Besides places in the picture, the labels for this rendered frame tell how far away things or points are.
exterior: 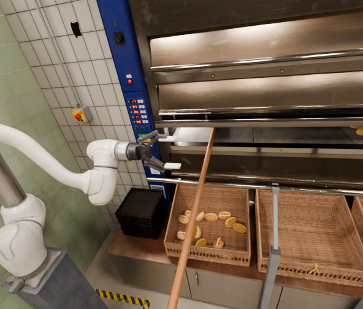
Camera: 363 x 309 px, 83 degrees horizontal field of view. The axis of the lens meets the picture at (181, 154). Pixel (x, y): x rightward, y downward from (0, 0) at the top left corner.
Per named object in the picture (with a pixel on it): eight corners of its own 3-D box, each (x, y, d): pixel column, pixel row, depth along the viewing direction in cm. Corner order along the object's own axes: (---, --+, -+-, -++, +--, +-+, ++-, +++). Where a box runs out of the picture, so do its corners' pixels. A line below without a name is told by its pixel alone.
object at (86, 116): (81, 118, 158) (76, 105, 152) (92, 118, 155) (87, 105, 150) (75, 122, 152) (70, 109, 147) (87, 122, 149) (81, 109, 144)
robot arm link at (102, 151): (127, 142, 99) (124, 170, 97) (99, 141, 103) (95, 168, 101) (114, 137, 88) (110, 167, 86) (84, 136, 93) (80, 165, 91)
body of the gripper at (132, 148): (132, 138, 92) (152, 139, 89) (137, 154, 96) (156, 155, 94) (124, 148, 86) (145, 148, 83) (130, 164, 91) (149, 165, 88)
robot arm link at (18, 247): (7, 284, 93) (-27, 256, 81) (16, 250, 107) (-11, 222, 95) (46, 267, 97) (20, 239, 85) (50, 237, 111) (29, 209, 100)
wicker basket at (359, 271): (252, 211, 167) (254, 186, 152) (332, 218, 153) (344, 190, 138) (257, 273, 128) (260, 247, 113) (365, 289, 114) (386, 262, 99)
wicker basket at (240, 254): (180, 204, 183) (176, 180, 168) (247, 209, 170) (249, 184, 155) (165, 256, 144) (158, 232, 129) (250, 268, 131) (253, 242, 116)
